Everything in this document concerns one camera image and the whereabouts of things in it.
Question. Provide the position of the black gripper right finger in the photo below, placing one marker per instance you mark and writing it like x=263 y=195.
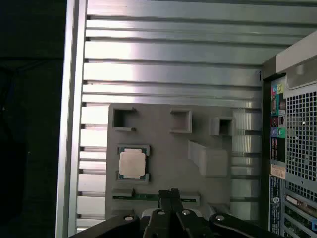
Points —
x=175 y=200

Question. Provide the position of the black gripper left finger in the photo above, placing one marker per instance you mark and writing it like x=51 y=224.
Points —
x=164 y=200

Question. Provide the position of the silver topped green CPU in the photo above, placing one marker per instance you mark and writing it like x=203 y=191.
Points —
x=132 y=163

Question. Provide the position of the green RAM stick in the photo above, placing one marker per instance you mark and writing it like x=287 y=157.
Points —
x=146 y=197

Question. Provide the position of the grey plastic parts rack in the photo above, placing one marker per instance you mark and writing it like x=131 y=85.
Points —
x=171 y=161

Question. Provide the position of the grey metal PC case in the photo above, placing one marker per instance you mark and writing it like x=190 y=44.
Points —
x=297 y=138

